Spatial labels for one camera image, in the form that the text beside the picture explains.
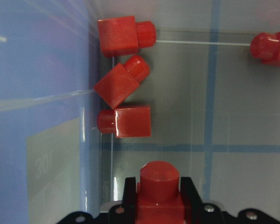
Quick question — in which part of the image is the clear plastic storage box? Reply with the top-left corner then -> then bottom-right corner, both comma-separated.
94,0 -> 280,220

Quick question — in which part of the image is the blue plastic tray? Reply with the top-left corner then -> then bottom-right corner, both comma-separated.
0,0 -> 101,224

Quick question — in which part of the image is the red block under lid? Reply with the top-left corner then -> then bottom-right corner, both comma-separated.
250,32 -> 280,67

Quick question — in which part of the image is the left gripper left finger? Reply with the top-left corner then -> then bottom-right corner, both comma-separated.
122,177 -> 137,210

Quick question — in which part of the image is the red block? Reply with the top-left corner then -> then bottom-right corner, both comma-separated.
250,32 -> 280,67
97,16 -> 157,57
97,105 -> 151,138
94,55 -> 150,109
135,161 -> 185,224

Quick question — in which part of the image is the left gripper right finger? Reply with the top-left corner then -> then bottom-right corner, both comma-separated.
180,177 -> 203,224

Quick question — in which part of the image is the red block in box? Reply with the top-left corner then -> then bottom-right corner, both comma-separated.
97,16 -> 157,57
97,105 -> 151,138
94,55 -> 150,109

